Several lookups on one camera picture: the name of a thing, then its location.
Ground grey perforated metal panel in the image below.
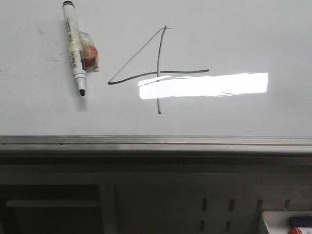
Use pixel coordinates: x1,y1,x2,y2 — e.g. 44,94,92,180
0,156,312,234

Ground white plastic marker tray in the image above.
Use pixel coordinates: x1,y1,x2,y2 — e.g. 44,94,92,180
259,211,312,234

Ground red capped marker in tray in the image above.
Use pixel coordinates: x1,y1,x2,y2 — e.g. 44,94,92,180
289,227,302,234

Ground white whiteboard with metal frame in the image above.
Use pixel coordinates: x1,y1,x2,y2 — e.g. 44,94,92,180
0,0,312,154

